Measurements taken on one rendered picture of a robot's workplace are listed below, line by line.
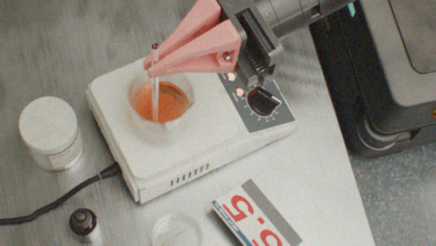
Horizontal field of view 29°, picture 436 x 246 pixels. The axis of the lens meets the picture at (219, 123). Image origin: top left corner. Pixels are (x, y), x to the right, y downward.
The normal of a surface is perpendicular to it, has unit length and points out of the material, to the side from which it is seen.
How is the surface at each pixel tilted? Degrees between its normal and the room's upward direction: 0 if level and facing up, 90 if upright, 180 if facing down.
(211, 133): 0
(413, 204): 0
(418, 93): 0
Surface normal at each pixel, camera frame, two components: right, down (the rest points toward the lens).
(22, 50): 0.07, -0.33
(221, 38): -0.25, -0.14
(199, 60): 0.37, -0.48
